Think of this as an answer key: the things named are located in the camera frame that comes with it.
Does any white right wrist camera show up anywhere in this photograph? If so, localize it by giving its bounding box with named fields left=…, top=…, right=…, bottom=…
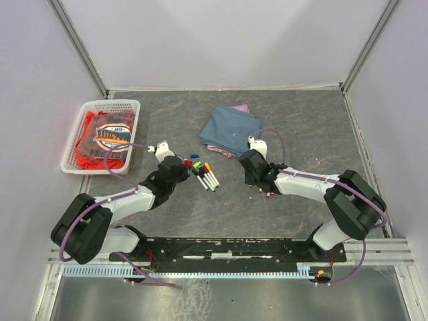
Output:
left=248, top=136, right=268, bottom=160

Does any blue folded cloth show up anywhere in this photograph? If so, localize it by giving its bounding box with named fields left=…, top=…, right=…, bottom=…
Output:
left=199, top=105, right=261, bottom=157

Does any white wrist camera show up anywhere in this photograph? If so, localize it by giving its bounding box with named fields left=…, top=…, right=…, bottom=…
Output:
left=148, top=140, right=175, bottom=163
left=248, top=136, right=268, bottom=160

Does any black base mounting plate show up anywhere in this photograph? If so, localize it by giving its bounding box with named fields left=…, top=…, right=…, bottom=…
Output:
left=126, top=237, right=346, bottom=271

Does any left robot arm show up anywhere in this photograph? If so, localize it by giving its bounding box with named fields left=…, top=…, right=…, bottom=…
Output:
left=50, top=155, right=189, bottom=265

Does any red cap marker left group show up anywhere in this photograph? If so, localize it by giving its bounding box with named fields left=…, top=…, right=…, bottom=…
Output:
left=203, top=166, right=219, bottom=188

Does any yellow cap marker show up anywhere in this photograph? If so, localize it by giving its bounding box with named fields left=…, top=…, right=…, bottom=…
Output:
left=205, top=163, right=220, bottom=187

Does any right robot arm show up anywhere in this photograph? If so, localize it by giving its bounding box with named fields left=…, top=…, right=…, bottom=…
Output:
left=238, top=149, right=387, bottom=261

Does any white plastic basket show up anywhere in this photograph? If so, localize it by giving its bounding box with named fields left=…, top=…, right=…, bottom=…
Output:
left=61, top=99, right=140, bottom=175

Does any white slotted cable duct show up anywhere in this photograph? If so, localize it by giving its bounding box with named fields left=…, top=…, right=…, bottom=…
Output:
left=63, top=260, right=329, bottom=280

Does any red printed t-shirt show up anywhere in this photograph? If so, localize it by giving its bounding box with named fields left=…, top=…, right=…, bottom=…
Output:
left=75, top=110, right=135, bottom=170

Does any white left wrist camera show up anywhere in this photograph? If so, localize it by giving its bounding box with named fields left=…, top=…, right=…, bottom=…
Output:
left=148, top=140, right=175, bottom=163

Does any pink folded cloth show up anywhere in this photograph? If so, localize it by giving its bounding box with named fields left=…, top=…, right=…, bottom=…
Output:
left=200, top=104, right=253, bottom=158

